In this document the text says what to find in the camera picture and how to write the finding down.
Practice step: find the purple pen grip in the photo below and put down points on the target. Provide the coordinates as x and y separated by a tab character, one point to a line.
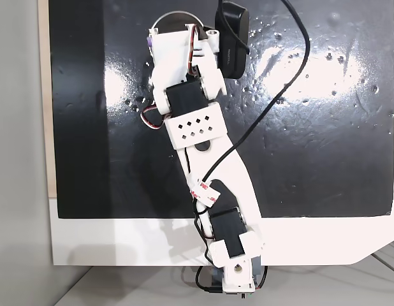
149	42

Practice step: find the white printed tape strip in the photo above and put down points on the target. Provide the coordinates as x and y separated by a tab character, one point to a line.
209	194

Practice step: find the dark table mat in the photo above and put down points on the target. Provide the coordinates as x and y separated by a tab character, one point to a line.
311	159

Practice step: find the black camera box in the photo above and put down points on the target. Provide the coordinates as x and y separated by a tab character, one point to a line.
232	41

